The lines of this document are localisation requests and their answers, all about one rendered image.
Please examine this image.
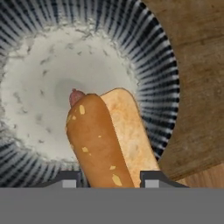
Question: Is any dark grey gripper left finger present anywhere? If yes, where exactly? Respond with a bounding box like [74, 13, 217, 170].
[37, 170, 83, 189]

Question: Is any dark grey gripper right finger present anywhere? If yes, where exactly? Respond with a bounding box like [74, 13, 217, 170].
[139, 170, 190, 189]

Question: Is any brown hot dog bun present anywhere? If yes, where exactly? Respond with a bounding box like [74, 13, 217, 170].
[65, 87, 162, 189]

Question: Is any reddish brown sausage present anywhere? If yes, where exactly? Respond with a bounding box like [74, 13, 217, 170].
[68, 88, 87, 108]

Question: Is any blue white striped bowl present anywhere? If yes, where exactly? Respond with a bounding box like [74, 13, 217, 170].
[0, 0, 181, 189]

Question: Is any brown wooden board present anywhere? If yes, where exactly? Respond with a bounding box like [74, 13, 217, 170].
[142, 0, 224, 182]

